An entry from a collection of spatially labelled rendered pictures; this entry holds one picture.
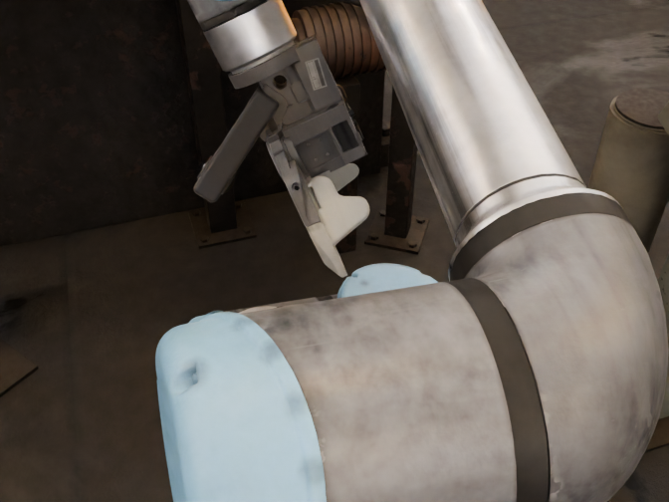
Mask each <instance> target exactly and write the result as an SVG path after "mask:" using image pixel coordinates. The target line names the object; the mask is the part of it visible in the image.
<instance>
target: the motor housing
mask: <svg viewBox="0 0 669 502"><path fill-rule="evenodd" d="M291 21H292V23H293V25H294V27H295V29H296V31H297V36H296V38H295V39H294V40H293V41H296V40H297V41H298V42H300V41H302V40H304V39H306V38H309V37H311V36H313V35H315V36H316V38H317V41H318V43H319V45H320V47H321V51H322V53H323V55H324V57H325V59H326V61H327V64H328V66H329V68H330V70H331V72H332V74H333V77H334V80H335V82H336V83H337V84H339V85H341V86H342V87H343V89H344V91H345V93H346V96H347V103H348V105H349V106H350V108H351V109H352V110H353V112H354V114H355V116H353V119H354V120H356V122H357V124H358V126H359V98H360V83H359V82H358V80H357V79H356V77H355V76H354V75H360V74H361V73H363V74H367V73H369V72H372V73H374V72H377V71H385V70H386V68H385V65H384V62H383V60H382V57H381V55H380V52H379V50H378V47H377V45H376V42H375V40H374V37H373V34H372V32H371V29H370V27H369V24H368V22H367V19H366V17H365V14H364V11H363V9H362V8H361V7H358V6H355V5H353V4H350V3H347V2H344V3H343V2H337V3H330V4H328V5H326V4H322V5H320V6H317V5H315V6H311V7H303V8H302V9H301V10H296V11H294V13H293V16H292V18H291ZM357 178H358V176H357V177H356V178H355V179H354V180H352V181H351V182H350V183H348V184H347V185H346V186H344V187H343V188H342V189H341V190H339V191H338V192H337V193H338V194H339V195H342V196H357ZM335 248H336V250H337V252H338V254H340V253H345V252H350V251H354V250H356V228H355V229H353V230H352V231H351V232H350V233H349V234H347V235H346V236H345V237H344V238H343V239H341V240H340V241H339V243H338V244H337V245H336V246H335Z"/></svg>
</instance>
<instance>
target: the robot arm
mask: <svg viewBox="0 0 669 502"><path fill-rule="evenodd" d="M187 1H188V3H189V5H190V7H191V9H192V11H193V13H194V15H195V17H196V19H197V21H198V23H199V24H200V26H201V28H202V30H203V31H204V32H203V33H204V35H205V37H206V39H207V41H208V43H209V45H210V47H211V49H212V51H213V53H214V55H215V56H216V58H217V60H218V62H219V64H220V66H221V68H222V70H223V71H225V72H231V73H230V74H229V75H228V77H229V79H230V81H231V83H232V85H233V86H234V88H235V89H240V88H244V87H247V86H250V85H252V84H255V83H257V82H258V83H259V85H260V86H259V87H258V88H257V90H256V91H255V93H254V94H253V96H252V97H251V99H250V101H249V102H248V104H247V105H246V107H245V108H244V110H243V111H242V113H241V114H240V115H239V117H238V118H237V120H236V121H235V123H234V124H233V126H232V127H231V129H230V130H229V132H228V134H227V135H226V137H225V138H224V140H223V141H222V143H221V144H220V146H219V147H218V149H217V150H216V152H215V154H214V155H213V156H209V157H207V158H206V159H204V160H203V161H202V162H201V163H200V165H199V167H198V170H197V178H198V180H197V182H196V184H195V185H194V192H195V193H196V194H198V195H199V196H201V197H203V198H204V199H206V200H207V201H209V202H215V201H217V199H218V198H219V196H220V195H221V194H223V193H225V192H227V191H229V190H230V189H231V188H232V187H233V185H234V183H235V181H236V173H237V172H236V171H237V169H238V168H239V166H240V164H241V163H242V161H243V160H244V158H245V157H246V155H247V154H248V152H249V151H250V149H251V148H252V146H253V145H254V143H255V142H256V140H257V139H258V137H260V138H261V139H262V140H263V141H266V145H267V149H268V151H269V154H270V156H271V158H272V160H273V162H274V164H275V166H276V168H277V170H278V172H279V174H280V176H281V177H282V179H283V181H284V182H285V184H286V186H287V188H288V191H289V193H290V195H291V197H292V199H293V202H294V204H295V206H296V208H297V210H298V212H299V214H300V216H301V219H302V221H303V223H304V225H305V226H306V228H307V230H308V232H309V234H310V236H311V238H312V240H313V242H314V244H315V246H316V248H317V250H318V252H319V254H320V256H321V258H322V260H323V261H324V263H325V265H327V266H328V267H329V268H330V269H332V270H333V271H334V272H335V273H337V274H338V275H339V276H341V277H345V276H347V273H346V271H345V268H344V266H343V263H342V261H341V259H340V256H339V254H338V252H337V250H336V248H335V246H336V245H337V244H338V243H339V241H340V240H341V239H343V238H344V237H345V236H346V235H347V234H349V233H350V232H351V231H352V230H353V229H355V228H356V227H357V226H358V225H359V224H361V223H362V222H363V221H364V220H365V219H366V218H367V217H368V215H369V205H368V203H367V201H366V200H365V199H364V198H363V197H361V196H342V195H339V194H338V193H337V192H338V191H339V190H341V189H342V188H343V187H344V186H346V185H347V184H348V183H350V182H351V181H352V180H354V179H355V178H356V177H357V176H358V173H359V169H358V167H357V165H356V164H354V163H350V162H353V161H355V160H357V159H359V158H361V157H363V156H366V155H367V152H366V150H365V148H364V146H363V143H362V140H363V136H362V133H361V131H360V128H359V126H358V124H357V122H356V120H354V119H353V116H355V114H354V112H353V110H352V109H351V108H350V106H349V105H348V103H347V96H346V93H345V91H344V89H343V87H342V86H341V85H339V84H337V83H336V82H335V79H334V77H333V74H332V72H331V70H330V68H329V66H328V64H327V61H326V59H325V57H324V55H323V53H322V51H321V47H320V45H319V43H318V41H317V38H316V36H315V35H313V36H311V37H309V38H306V39H304V40H302V41H300V42H298V41H297V40H296V41H293V40H294V39H295V38H296V36H297V31H296V29H295V27H294V25H293V23H292V21H291V18H290V16H289V14H288V12H287V10H286V8H285V6H284V3H283V1H282V0H187ZM359 1H360V4H361V6H362V9H363V11H364V14H365V17H366V19H367V22H368V24H369V27H370V29H371V32H372V34H373V37H374V40H375V42H376V45H377V47H378V50H379V52H380V55H381V57H382V60H383V62H384V65H385V68H386V70H387V73H388V75H389V78H390V80H391V83H392V85H393V87H394V89H395V92H396V95H397V97H398V100H399V102H400V105H401V107H402V110H403V112H404V115H405V117H406V120H407V123H408V125H409V128H410V130H411V133H412V135H413V138H414V140H415V143H416V145H417V148H418V151H419V153H420V156H421V158H422V161H423V163H424V166H425V168H426V171H427V173H428V176H429V179H430V181H431V184H432V186H433V189H434V191H435V194H436V196H437V199H438V201H439V204H440V207H441V209H442V212H443V214H444V217H445V219H446V222H447V224H448V227H449V229H450V232H451V235H452V237H453V240H454V242H455V245H456V247H457V249H456V251H455V252H454V254H453V256H452V259H451V261H450V264H449V269H448V277H449V281H448V282H439V283H438V282H437V281H436V280H434V279H433V278H431V277H430V276H427V275H424V274H421V273H420V271H419V270H416V269H414V268H411V267H408V266H404V265H399V264H391V263H379V264H372V265H367V266H364V267H361V268H359V269H357V270H355V271H354V272H352V274H351V277H347V278H346V279H345V280H344V282H343V283H342V285H341V287H340V288H339V290H338V293H337V294H335V295H329V296H323V297H317V298H316V297H313V298H308V299H301V300H295V301H289V302H282V303H276V304H269V305H263V306H257V307H250V308H244V309H237V310H231V311H225V312H223V311H212V312H210V313H208V314H207V315H204V316H199V317H195V318H193V319H192V320H191V321H190V322H189V323H188V324H185V325H180V326H177V327H174V328H172V329H171V330H169V331H168V332H167V333H165V334H164V335H163V337H162V338H161V339H160V341H159V343H158V345H157V348H156V354H155V367H156V375H157V393H158V402H159V411H160V419H161V426H162V434H163V441H164V448H165V455H166V461H167V468H168V474H169V480H170V486H171V492H172V498H173V502H607V501H609V500H610V499H611V498H612V497H613V496H614V494H615V493H616V492H617V491H618V490H619V489H620V488H621V487H622V486H623V485H624V483H625V482H626V481H627V479H628V478H629V477H630V476H631V474H632V473H633V472H634V470H635V468H636V467H637V465H638V463H639V461H640V459H641V458H642V456H643V454H644V452H645V450H646V448H647V446H648V444H649V442H650V439H651V437H652V435H653V433H654V430H655V427H656V424H657V421H658V419H659V416H660V412H661V408H662V403H663V399H664V394H665V386H666V378H667V366H668V351H669V350H668V337H667V325H666V313H665V309H664V305H663V300H662V296H661V292H660V288H659V284H658V281H657V279H656V276H655V273H654V270H653V267H652V264H651V261H650V258H649V255H648V253H647V251H646V249H645V247H644V246H643V244H642V242H641V240H640V238H639V237H638V235H637V233H636V231H635V229H634V228H633V226H632V224H631V222H630V221H629V219H628V217H627V216H626V214H625V212H624V210H623V208H622V207H621V206H620V204H619V203H618V201H616V200H615V199H614V198H613V197H612V196H610V195H608V194H606V193H604V192H601V191H598V190H594V189H587V188H586V186H585V184H584V183H583V181H582V179H581V177H580V175H579V174H578V172H577V170H576V168H575V167H574V165H573V163H572V161H571V159H570V158H569V156H568V154H567V152H566V150H565V149H564V147H563V145H562V143H561V142H560V140H559V138H558V135H557V134H556V132H555V130H554V128H553V127H552V125H551V123H550V121H549V119H548V118H547V116H546V114H545V112H544V110H543V109H542V107H541V105H540V103H539V102H538V100H537V98H536V96H535V94H534V93H533V91H532V89H531V87H530V86H529V84H528V82H527V80H526V78H525V77H524V75H523V73H522V71H521V69H520V68H519V66H518V64H517V62H516V61H515V59H514V57H513V55H512V53H511V52H510V50H509V48H508V46H507V45H506V43H505V41H504V39H503V37H502V36H501V34H500V32H499V30H498V28H497V27H496V25H495V23H494V21H493V20H492V18H491V16H490V14H489V12H488V11H487V9H486V7H485V5H484V4H483V2H482V0H359ZM279 75H281V76H284V77H285V78H286V81H285V82H284V83H283V84H278V83H276V81H275V80H274V78H275V77H276V76H279ZM340 90H342V92H343V95H342V93H341V91H340ZM343 96H344V97H343Z"/></svg>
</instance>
